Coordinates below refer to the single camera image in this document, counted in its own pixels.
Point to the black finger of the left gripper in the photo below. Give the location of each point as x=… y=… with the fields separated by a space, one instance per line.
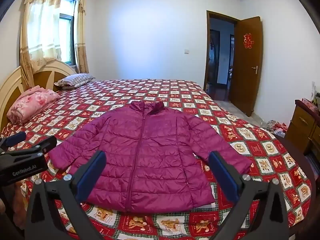
x=12 y=140
x=45 y=145

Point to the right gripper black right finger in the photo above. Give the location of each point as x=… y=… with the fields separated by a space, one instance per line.
x=270 y=220

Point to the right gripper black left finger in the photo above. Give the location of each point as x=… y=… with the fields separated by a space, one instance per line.
x=43 y=219

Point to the magenta puffer jacket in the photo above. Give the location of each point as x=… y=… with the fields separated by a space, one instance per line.
x=151 y=158

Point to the clothes pile on floor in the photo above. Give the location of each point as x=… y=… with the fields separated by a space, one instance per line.
x=276 y=128

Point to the pink folded blanket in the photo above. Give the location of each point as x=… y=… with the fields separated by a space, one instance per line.
x=30 y=103

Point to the red checkered bedspread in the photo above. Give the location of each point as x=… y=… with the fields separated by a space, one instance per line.
x=270 y=158

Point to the cream wooden headboard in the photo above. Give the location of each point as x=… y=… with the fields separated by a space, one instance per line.
x=12 y=87

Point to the grey plaid pillow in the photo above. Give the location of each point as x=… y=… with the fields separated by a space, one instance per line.
x=74 y=81

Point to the brown wooden dresser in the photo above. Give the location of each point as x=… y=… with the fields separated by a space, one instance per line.
x=303 y=131

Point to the left beige curtain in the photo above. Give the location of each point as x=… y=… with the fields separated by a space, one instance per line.
x=39 y=37

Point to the beige curtain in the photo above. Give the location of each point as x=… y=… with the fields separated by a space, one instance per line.
x=79 y=36
x=39 y=37

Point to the right beige curtain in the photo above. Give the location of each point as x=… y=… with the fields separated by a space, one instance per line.
x=79 y=36

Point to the brown wooden door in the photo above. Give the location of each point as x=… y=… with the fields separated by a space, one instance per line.
x=245 y=83

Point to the red double happiness decoration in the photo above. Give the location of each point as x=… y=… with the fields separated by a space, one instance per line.
x=248 y=42

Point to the window with dark frame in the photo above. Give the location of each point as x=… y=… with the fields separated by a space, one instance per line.
x=66 y=31

